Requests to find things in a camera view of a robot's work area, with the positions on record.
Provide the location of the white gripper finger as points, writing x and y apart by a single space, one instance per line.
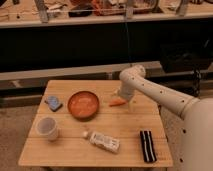
116 92
130 105

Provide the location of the orange pepper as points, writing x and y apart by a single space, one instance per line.
117 102

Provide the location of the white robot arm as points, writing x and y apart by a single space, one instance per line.
196 151

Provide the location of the white plastic bottle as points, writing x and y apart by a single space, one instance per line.
102 141

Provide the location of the wooden table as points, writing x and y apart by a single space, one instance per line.
72 150

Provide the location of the black white striped cloth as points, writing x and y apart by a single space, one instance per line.
147 147

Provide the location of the blue sponge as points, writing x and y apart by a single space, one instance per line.
53 103

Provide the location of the white plastic cup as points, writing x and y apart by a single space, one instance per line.
47 128

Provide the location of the cluttered background shelf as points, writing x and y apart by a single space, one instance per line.
32 13

